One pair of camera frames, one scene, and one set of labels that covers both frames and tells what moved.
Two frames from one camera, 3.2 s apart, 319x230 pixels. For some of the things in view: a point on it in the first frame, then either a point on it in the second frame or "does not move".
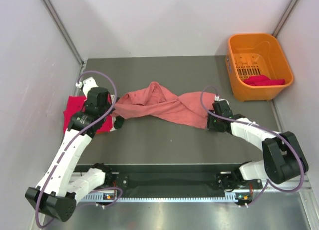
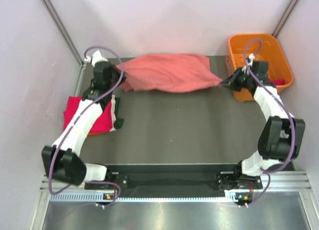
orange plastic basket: (257, 67) does not move
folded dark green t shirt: (119, 121) does not move
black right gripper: (210, 126) -> (229, 81)
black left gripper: (108, 106) -> (117, 72)
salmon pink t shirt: (192, 109) -> (171, 73)
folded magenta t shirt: (74, 105) does not move
